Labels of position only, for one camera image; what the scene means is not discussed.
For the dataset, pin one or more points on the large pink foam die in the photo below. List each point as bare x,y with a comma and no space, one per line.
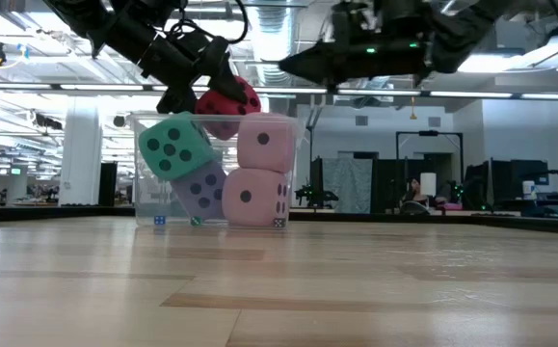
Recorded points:
254,197
266,142

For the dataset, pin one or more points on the dark background monitors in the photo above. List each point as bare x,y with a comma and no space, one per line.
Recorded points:
500,178

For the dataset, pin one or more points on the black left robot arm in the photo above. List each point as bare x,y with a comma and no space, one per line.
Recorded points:
90,19

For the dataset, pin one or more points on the small green die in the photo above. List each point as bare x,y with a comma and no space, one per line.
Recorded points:
195,221

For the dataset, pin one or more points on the silver ceiling duct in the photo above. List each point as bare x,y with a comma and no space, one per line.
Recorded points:
273,29

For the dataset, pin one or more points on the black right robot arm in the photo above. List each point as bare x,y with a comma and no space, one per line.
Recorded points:
466,34

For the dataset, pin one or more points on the white cylindrical object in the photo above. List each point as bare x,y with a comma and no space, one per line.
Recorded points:
428,183

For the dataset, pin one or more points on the large purple foam die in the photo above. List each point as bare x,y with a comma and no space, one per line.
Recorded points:
201,190

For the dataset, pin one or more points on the clear plastic container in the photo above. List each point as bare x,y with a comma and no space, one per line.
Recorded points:
143,202

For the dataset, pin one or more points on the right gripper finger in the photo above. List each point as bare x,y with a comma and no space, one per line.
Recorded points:
307,62

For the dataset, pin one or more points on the large red foam die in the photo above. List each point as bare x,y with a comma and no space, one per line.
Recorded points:
220,108

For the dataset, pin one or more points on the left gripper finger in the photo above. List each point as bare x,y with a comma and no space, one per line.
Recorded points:
230,89
177,102

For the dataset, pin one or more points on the black background stand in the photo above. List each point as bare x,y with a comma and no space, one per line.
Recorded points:
428,133

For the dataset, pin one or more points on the person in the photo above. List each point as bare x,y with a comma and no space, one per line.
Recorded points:
413,193

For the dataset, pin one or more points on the grey fabric partition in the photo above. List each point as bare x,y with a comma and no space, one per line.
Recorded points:
348,183

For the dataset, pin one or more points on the small grey die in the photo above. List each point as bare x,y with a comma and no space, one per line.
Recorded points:
279,222

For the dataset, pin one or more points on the large teal foam die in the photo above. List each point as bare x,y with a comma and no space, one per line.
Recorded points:
175,147

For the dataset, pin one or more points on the black tall cabinet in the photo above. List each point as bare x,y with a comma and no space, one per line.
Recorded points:
108,185

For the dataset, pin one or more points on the black background robot arms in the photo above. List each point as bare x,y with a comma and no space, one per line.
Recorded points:
314,194

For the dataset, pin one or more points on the small blue die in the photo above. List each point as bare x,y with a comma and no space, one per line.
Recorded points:
159,220

